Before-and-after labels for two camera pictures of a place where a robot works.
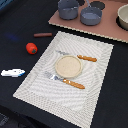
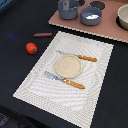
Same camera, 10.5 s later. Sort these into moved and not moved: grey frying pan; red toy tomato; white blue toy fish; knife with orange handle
Moved: white blue toy fish
Not moved: knife with orange handle; grey frying pan; red toy tomato
